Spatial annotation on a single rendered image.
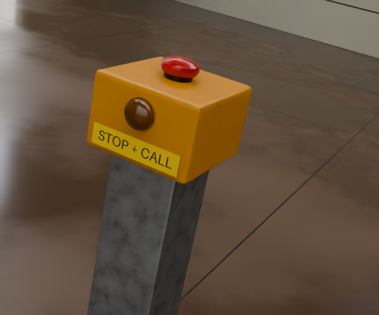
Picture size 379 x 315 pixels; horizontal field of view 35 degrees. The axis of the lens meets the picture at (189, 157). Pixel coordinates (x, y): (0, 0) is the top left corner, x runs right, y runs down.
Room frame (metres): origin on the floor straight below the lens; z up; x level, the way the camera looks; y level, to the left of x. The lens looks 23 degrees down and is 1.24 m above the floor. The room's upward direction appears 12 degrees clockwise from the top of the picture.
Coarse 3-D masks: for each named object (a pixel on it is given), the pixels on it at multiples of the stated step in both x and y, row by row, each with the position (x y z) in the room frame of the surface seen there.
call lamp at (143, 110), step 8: (128, 104) 0.53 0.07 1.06; (136, 104) 0.52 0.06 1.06; (144, 104) 0.52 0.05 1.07; (128, 112) 0.52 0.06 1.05; (136, 112) 0.52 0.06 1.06; (144, 112) 0.52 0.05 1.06; (152, 112) 0.52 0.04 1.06; (128, 120) 0.52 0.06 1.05; (136, 120) 0.52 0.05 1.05; (144, 120) 0.52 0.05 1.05; (152, 120) 0.52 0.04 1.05; (136, 128) 0.52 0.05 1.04; (144, 128) 0.52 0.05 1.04
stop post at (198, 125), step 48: (96, 96) 0.55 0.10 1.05; (144, 96) 0.53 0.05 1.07; (192, 96) 0.53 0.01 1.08; (240, 96) 0.58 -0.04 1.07; (96, 144) 0.55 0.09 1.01; (144, 144) 0.53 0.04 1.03; (192, 144) 0.51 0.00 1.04; (144, 192) 0.55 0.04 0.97; (192, 192) 0.57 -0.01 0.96; (144, 240) 0.54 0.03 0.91; (192, 240) 0.60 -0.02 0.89; (96, 288) 0.56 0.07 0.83; (144, 288) 0.54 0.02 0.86
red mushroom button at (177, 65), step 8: (176, 56) 0.59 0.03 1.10; (160, 64) 0.58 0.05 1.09; (168, 64) 0.57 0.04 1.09; (176, 64) 0.57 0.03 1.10; (184, 64) 0.57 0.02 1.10; (192, 64) 0.58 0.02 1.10; (168, 72) 0.57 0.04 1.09; (176, 72) 0.57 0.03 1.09; (184, 72) 0.57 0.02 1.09; (192, 72) 0.57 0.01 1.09
